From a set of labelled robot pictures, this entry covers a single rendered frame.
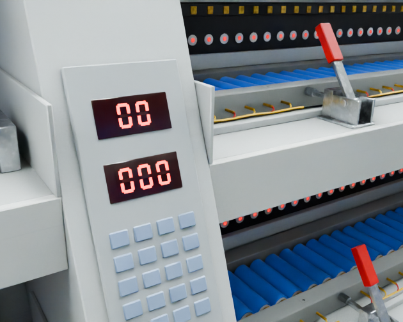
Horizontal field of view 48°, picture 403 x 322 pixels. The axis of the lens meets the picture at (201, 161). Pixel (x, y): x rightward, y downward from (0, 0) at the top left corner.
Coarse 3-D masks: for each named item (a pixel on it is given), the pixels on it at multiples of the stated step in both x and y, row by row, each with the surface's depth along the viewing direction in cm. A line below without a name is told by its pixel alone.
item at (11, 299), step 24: (192, 0) 52; (216, 0) 54; (240, 0) 56; (264, 0) 58; (288, 0) 60; (312, 0) 62; (336, 0) 65; (360, 0) 67; (384, 0) 70; (24, 288) 42; (0, 312) 41; (24, 312) 42
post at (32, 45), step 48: (0, 0) 29; (48, 0) 24; (96, 0) 26; (144, 0) 27; (0, 48) 31; (48, 48) 24; (96, 48) 26; (144, 48) 27; (48, 96) 24; (192, 96) 29; (192, 144) 28; (48, 288) 32; (96, 288) 25
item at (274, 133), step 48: (192, 48) 48; (240, 48) 52; (288, 48) 56; (336, 48) 39; (384, 48) 65; (240, 96) 38; (288, 96) 41; (336, 96) 38; (384, 96) 49; (240, 144) 33; (288, 144) 33; (336, 144) 35; (384, 144) 39; (240, 192) 31; (288, 192) 34
